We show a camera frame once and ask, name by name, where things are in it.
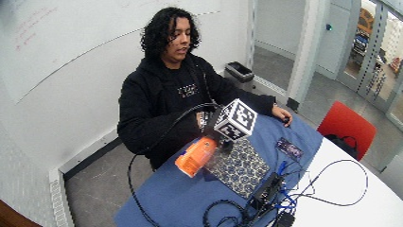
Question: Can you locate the orange packet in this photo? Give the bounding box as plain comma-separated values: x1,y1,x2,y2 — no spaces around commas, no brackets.
175,136,220,179

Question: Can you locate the patterned blue white mat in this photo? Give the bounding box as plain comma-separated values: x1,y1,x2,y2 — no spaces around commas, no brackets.
204,138,272,200

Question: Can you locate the white marker cube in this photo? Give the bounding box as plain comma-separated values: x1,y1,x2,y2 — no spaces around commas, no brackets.
213,98,260,142

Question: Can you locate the dark small card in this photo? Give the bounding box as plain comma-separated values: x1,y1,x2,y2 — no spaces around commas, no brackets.
274,136,305,160

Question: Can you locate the red chair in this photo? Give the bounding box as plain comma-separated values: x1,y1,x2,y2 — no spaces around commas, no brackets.
317,100,378,162

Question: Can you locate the black bag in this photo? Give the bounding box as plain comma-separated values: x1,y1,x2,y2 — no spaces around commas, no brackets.
324,133,359,160

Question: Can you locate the black electronic device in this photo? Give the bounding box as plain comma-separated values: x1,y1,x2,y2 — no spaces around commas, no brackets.
248,172,286,218

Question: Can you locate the blue tablecloth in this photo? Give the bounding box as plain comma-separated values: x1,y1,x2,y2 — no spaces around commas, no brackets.
113,113,325,227

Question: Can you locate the grey trash bin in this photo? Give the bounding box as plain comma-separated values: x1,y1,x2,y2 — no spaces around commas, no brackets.
224,61,256,93

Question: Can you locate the the person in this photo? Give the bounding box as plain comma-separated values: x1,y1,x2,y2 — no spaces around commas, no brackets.
116,7,294,170

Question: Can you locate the black power adapter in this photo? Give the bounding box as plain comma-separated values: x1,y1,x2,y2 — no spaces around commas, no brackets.
274,211,297,227

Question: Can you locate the whiteboard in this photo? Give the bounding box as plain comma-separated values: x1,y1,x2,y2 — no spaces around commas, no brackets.
0,0,225,105

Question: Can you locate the blue cable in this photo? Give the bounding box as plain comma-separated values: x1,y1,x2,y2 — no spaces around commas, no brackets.
274,160,300,216

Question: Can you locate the thin black cable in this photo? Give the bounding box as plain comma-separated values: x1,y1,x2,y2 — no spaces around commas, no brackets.
289,159,369,207

